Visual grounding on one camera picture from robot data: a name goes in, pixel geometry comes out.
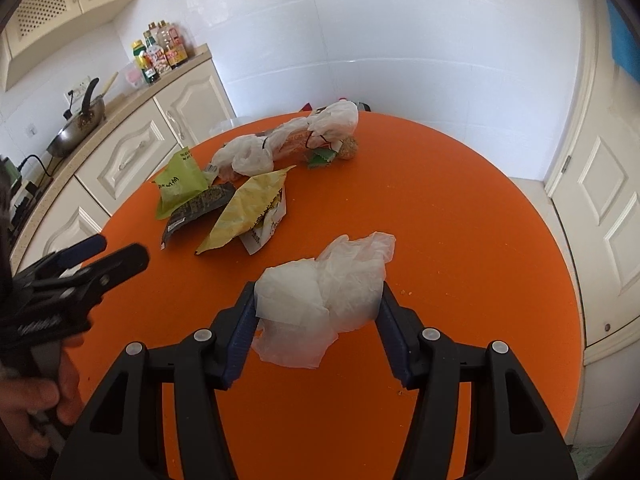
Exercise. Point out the white red label bottle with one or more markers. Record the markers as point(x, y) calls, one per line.
point(157, 57)

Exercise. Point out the crumpled white plastic bag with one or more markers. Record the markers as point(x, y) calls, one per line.
point(240, 157)

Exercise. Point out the white panel door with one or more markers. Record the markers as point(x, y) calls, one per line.
point(605, 220)

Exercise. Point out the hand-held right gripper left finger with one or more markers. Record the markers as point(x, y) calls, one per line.
point(242, 340)

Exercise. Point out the blue apron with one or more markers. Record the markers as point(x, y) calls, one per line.
point(625, 40)

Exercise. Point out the white printed wrapper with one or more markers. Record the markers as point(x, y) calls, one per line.
point(265, 234)

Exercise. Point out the brown food scrap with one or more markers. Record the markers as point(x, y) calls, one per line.
point(347, 149)

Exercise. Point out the clear pink plastic cup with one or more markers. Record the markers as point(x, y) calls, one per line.
point(132, 76)

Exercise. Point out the small dark bottle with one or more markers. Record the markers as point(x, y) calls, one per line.
point(150, 72)

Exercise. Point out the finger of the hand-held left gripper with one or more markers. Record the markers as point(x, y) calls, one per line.
point(75, 255)
point(115, 270)

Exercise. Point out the green kitchen appliance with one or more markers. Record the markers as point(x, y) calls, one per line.
point(10, 175)

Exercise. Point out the wooden spatula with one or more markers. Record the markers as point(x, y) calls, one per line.
point(111, 85)

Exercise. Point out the cream kitchen base cabinet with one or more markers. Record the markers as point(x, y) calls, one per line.
point(135, 140)

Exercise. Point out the light green wrapper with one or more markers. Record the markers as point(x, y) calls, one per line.
point(177, 185)

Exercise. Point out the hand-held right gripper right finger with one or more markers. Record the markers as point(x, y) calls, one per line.
point(395, 355)

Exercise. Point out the white wall socket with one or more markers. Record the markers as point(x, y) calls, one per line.
point(77, 87)

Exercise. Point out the person's left hand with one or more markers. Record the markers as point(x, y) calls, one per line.
point(25, 400)

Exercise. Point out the translucent white plastic bag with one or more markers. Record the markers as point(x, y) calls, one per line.
point(355, 280)

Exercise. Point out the dark printed wrapper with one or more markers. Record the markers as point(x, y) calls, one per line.
point(197, 207)

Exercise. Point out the white tissue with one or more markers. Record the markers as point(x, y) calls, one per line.
point(290, 295)

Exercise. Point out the yellow wrapper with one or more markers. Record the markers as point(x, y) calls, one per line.
point(245, 205)

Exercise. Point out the yellow cap green bottle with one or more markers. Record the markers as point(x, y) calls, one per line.
point(138, 52)

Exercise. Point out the tied white plastic bag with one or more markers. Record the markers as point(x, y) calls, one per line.
point(320, 122)

